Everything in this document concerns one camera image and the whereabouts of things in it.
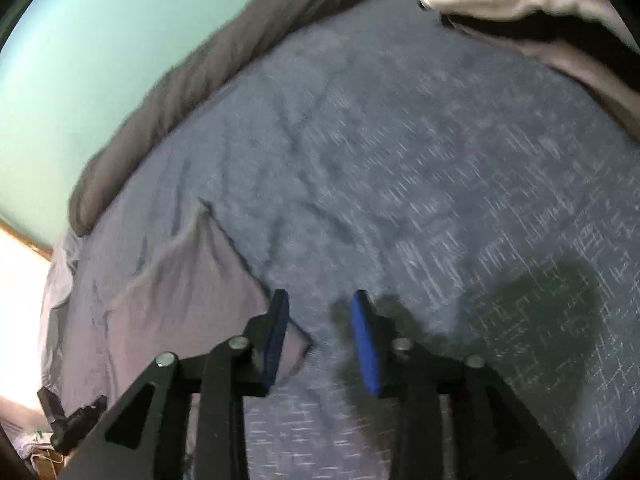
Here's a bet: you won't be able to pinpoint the wooden window frame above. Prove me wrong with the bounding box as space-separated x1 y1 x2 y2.
0 222 53 262

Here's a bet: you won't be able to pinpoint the light grey blanket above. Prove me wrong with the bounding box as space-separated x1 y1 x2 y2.
37 234 83 411

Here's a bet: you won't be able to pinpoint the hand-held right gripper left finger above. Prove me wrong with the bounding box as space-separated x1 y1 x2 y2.
57 289 291 480

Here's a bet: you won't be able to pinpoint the dark grey rolled duvet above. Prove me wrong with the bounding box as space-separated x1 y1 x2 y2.
67 0 408 237

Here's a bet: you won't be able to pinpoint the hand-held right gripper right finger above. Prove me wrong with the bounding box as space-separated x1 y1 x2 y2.
351 289 576 480

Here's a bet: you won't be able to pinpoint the grey shorts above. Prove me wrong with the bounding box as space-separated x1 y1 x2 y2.
102 199 315 401

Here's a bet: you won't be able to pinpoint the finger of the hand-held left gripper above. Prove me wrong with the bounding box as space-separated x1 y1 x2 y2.
37 387 68 433
50 394 108 456

